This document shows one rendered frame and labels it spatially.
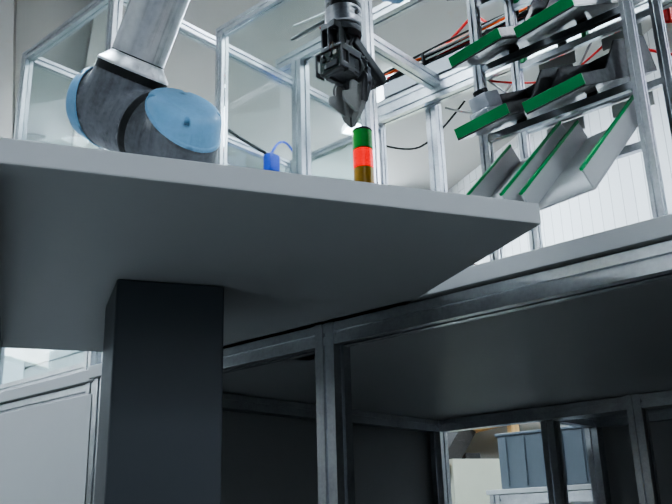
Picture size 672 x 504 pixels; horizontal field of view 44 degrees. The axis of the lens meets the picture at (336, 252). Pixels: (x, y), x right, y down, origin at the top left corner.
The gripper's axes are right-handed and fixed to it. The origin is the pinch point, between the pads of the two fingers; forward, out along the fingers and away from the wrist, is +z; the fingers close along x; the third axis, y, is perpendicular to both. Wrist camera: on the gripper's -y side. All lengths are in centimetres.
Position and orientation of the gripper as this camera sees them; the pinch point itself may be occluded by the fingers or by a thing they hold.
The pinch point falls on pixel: (354, 122)
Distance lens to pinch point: 166.5
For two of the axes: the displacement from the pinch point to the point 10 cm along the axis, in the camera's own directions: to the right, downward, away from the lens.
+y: -6.7, -2.2, -7.1
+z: 0.3, 9.5, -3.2
